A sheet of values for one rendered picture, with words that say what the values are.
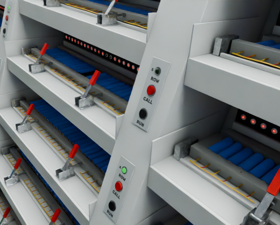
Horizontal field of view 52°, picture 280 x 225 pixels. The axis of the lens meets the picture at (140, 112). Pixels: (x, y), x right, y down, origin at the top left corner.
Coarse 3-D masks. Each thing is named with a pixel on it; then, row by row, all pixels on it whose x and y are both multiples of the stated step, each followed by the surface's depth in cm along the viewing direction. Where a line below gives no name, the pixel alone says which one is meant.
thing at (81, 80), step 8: (32, 48) 96; (32, 56) 93; (48, 56) 89; (56, 64) 84; (64, 72) 81; (72, 72) 78; (72, 80) 78; (80, 80) 75; (88, 80) 74; (80, 88) 72; (96, 88) 70; (104, 88) 70; (104, 96) 68; (112, 96) 66; (104, 104) 65; (112, 104) 65; (120, 104) 64
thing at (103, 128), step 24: (24, 48) 94; (48, 48) 102; (72, 48) 98; (24, 72) 84; (120, 72) 80; (48, 96) 75; (72, 96) 70; (72, 120) 67; (96, 120) 61; (120, 120) 53
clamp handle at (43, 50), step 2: (44, 44) 82; (46, 44) 82; (44, 46) 82; (46, 46) 82; (42, 48) 82; (44, 48) 82; (46, 48) 82; (42, 50) 82; (44, 50) 82; (40, 52) 82; (42, 52) 82; (44, 52) 82; (40, 54) 82; (42, 54) 82; (40, 56) 82; (38, 58) 82; (40, 58) 82; (38, 60) 82; (36, 62) 82; (34, 64) 83; (36, 64) 82
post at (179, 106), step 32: (192, 0) 43; (224, 0) 44; (256, 0) 50; (160, 32) 48; (256, 32) 54; (160, 96) 47; (192, 96) 49; (128, 128) 52; (160, 128) 47; (128, 160) 52; (128, 192) 51; (96, 224) 57; (128, 224) 51
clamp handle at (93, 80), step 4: (96, 72) 65; (100, 72) 65; (92, 76) 65; (96, 76) 65; (92, 80) 65; (92, 84) 65; (88, 88) 65; (84, 92) 65; (88, 92) 65; (84, 96) 65
